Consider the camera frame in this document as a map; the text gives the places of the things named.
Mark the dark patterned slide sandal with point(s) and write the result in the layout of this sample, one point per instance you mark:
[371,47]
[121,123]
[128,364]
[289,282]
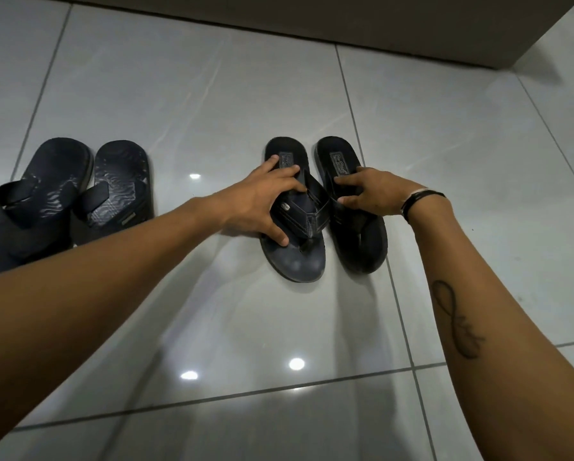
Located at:
[123,168]
[51,163]

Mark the person's left hand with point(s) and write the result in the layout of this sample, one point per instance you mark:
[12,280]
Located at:
[248,206]

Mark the person's right hand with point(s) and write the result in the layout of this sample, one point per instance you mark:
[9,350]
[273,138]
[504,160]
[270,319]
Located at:
[380,192]

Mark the person's right forearm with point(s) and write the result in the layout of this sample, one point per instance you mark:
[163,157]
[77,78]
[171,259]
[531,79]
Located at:
[508,369]

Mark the black flip-flop sandal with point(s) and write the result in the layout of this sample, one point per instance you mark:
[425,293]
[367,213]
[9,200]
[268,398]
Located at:
[364,244]
[296,266]

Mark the grey-brown bed base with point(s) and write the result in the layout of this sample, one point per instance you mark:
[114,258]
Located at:
[316,19]

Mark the person's left forearm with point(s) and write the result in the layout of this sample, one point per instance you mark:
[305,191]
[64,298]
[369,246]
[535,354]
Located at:
[75,302]

